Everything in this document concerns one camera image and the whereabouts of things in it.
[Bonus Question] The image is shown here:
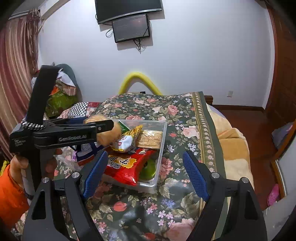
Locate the blue white snack bag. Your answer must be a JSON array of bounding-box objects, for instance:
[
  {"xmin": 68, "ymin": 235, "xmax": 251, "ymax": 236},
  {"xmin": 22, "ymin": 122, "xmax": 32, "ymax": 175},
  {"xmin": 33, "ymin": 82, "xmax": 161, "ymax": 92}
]
[{"xmin": 75, "ymin": 142, "xmax": 104, "ymax": 166}]

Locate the orange bread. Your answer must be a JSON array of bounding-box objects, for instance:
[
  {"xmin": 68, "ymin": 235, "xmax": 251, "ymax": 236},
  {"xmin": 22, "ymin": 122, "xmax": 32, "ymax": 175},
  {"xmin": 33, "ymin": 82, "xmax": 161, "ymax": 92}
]
[{"xmin": 84, "ymin": 114, "xmax": 121, "ymax": 147}]

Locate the green snack packet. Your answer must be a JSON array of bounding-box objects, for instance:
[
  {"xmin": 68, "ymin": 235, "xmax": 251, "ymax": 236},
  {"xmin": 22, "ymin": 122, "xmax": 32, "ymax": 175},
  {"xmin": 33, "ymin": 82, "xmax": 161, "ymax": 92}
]
[{"xmin": 118, "ymin": 121, "xmax": 130, "ymax": 133}]

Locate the yellow white snack packet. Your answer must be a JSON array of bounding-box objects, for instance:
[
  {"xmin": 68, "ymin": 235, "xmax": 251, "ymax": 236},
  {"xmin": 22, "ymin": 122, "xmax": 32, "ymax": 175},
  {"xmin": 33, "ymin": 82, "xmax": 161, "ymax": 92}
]
[{"xmin": 111, "ymin": 125, "xmax": 142, "ymax": 153}]

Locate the red snack bag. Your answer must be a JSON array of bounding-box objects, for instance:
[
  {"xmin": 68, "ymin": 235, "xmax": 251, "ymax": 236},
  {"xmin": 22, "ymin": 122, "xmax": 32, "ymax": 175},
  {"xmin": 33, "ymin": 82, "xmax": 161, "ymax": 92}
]
[{"xmin": 104, "ymin": 148, "xmax": 157, "ymax": 186}]

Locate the orange sleeve forearm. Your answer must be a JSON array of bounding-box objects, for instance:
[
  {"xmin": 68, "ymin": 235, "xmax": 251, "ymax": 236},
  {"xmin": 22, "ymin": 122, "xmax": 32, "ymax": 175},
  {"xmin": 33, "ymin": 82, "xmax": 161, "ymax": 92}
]
[{"xmin": 0, "ymin": 164, "xmax": 29, "ymax": 229}]

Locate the left hand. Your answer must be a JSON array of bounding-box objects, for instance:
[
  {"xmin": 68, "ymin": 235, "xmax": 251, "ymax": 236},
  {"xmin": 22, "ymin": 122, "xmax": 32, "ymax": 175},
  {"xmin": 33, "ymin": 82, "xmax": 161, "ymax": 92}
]
[{"xmin": 9, "ymin": 148, "xmax": 63, "ymax": 188}]

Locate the pink slipper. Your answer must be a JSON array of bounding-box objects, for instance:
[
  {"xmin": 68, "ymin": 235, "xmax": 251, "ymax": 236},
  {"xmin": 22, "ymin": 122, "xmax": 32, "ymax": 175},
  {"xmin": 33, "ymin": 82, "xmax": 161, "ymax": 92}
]
[{"xmin": 267, "ymin": 184, "xmax": 280, "ymax": 206}]

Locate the patchwork quilt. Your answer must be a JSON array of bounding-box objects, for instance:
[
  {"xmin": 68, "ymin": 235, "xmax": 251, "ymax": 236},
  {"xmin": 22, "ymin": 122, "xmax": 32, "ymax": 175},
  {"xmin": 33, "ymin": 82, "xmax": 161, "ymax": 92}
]
[{"xmin": 59, "ymin": 102, "xmax": 101, "ymax": 118}]

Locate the pile of clothes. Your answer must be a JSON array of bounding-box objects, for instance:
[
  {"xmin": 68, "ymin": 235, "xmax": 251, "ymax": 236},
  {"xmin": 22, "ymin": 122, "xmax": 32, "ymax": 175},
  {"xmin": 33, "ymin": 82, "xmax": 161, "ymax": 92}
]
[{"xmin": 28, "ymin": 64, "xmax": 78, "ymax": 119}]

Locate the floral green bed cover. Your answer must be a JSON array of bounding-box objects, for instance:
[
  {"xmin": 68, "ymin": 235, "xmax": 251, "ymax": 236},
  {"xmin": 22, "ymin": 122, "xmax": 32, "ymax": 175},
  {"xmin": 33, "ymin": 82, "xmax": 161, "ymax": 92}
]
[{"xmin": 14, "ymin": 91, "xmax": 230, "ymax": 241}]

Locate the beige blanket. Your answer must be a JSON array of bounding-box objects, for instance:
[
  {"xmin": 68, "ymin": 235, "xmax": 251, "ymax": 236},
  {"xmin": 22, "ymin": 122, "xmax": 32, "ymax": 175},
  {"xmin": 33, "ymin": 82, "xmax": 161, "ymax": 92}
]
[{"xmin": 207, "ymin": 104, "xmax": 254, "ymax": 185}]

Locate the striped pink curtain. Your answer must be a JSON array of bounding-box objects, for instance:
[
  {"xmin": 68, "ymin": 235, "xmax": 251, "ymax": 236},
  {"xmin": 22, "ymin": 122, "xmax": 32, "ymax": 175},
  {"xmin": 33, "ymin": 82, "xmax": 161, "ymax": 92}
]
[{"xmin": 0, "ymin": 9, "xmax": 40, "ymax": 159}]

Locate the clear plastic storage box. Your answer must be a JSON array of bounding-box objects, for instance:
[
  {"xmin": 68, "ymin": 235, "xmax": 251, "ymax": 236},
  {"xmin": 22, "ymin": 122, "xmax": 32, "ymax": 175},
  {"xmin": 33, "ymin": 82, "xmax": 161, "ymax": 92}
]
[{"xmin": 102, "ymin": 120, "xmax": 167, "ymax": 194}]

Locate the brown wooden door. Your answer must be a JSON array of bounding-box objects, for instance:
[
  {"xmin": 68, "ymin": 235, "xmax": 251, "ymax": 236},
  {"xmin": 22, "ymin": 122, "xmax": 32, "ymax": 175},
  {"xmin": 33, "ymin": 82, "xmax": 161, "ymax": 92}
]
[{"xmin": 265, "ymin": 1, "xmax": 295, "ymax": 123}]

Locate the yellow foam hoop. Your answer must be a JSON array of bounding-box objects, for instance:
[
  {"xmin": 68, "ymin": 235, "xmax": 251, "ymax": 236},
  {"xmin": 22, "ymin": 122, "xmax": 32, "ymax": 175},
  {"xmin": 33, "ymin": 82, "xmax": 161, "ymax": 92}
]
[{"xmin": 118, "ymin": 71, "xmax": 163, "ymax": 96}]

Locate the black wrist strap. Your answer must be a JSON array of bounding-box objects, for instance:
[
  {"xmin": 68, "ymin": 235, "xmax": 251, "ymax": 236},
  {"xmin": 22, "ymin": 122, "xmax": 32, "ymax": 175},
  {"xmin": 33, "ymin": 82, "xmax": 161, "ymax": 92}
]
[{"xmin": 21, "ymin": 65, "xmax": 63, "ymax": 132}]

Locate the wall mounted black television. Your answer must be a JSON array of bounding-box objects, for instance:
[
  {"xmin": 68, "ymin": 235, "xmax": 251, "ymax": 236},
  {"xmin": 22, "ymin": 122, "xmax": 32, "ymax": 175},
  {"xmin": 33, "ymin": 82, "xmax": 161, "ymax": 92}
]
[{"xmin": 95, "ymin": 0, "xmax": 162, "ymax": 24}]

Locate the small black wall monitor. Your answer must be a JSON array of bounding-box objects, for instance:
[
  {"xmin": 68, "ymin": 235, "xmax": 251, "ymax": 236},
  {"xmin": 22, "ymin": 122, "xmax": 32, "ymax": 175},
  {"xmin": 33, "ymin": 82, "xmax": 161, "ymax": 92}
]
[{"xmin": 112, "ymin": 14, "xmax": 151, "ymax": 43}]

